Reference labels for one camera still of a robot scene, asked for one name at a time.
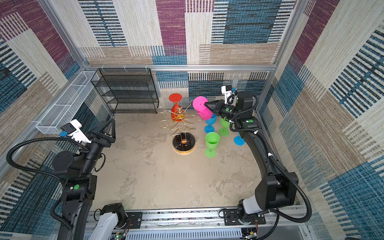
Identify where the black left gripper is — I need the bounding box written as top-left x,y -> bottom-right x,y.
79,121 -> 115,178

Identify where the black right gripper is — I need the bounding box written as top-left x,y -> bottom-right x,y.
204,99 -> 240,120

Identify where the magenta wine glass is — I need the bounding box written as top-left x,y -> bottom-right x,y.
193,96 -> 213,121

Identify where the blue wine glass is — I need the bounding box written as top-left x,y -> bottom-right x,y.
204,115 -> 217,134
234,133 -> 245,146

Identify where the green front wine glass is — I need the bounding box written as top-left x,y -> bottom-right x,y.
219,118 -> 230,137

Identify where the green wine glass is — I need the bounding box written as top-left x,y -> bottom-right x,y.
205,132 -> 220,158
219,118 -> 230,137

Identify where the red wine glass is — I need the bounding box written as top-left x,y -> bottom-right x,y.
169,93 -> 183,122

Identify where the blue front wine glass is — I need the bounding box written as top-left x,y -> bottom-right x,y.
234,133 -> 245,146

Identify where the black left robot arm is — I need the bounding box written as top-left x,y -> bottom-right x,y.
52,119 -> 116,240

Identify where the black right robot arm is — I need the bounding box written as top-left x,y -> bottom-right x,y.
204,91 -> 298,224

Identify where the black mesh shelf rack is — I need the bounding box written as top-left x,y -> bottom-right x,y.
91,68 -> 159,114

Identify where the gold wine glass rack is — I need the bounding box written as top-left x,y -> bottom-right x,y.
157,102 -> 202,155

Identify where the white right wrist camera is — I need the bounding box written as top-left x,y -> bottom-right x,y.
221,85 -> 237,105

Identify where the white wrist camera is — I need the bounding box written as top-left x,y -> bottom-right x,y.
221,85 -> 237,105
59,119 -> 91,144

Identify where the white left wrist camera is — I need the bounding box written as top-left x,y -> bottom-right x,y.
59,119 -> 91,144

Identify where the white wire basket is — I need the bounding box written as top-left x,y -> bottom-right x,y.
36,71 -> 95,135

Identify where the black left corrugated cable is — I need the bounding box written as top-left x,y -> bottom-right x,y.
6,137 -> 89,232

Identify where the black corrugated cable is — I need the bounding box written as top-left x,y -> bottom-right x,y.
229,93 -> 313,240
6,137 -> 89,232

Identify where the black right corrugated cable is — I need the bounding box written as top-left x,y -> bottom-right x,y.
229,93 -> 313,240

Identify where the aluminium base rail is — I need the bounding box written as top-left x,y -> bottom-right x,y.
83,206 -> 304,240

